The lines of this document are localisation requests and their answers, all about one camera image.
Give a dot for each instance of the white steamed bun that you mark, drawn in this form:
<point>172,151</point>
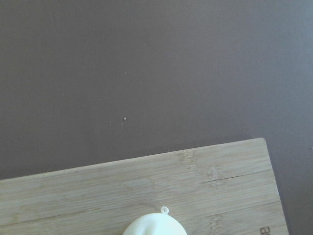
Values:
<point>160,223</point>

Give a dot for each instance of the bamboo cutting board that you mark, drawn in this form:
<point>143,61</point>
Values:
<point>224,189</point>

